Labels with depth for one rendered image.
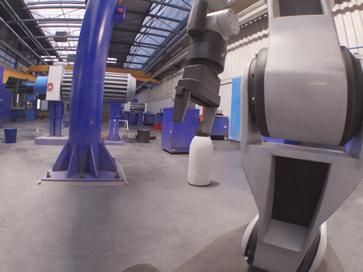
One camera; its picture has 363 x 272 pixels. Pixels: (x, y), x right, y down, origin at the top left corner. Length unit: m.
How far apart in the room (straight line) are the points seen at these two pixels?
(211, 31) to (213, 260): 0.59
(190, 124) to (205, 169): 1.52
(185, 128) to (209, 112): 2.55
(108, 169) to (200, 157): 0.86
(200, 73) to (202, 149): 1.21
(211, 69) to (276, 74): 0.19
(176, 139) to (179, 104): 2.60
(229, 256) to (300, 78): 0.51
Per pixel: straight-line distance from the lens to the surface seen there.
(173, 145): 2.94
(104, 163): 1.83
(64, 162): 1.87
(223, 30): 0.45
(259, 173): 0.28
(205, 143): 1.56
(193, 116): 3.03
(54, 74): 3.88
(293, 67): 0.24
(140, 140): 4.11
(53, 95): 3.81
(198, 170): 1.58
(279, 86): 0.24
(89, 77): 1.75
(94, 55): 1.80
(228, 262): 0.58
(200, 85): 0.36
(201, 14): 0.44
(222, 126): 5.79
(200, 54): 0.40
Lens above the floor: 0.56
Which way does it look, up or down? 5 degrees down
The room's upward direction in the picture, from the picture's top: 4 degrees clockwise
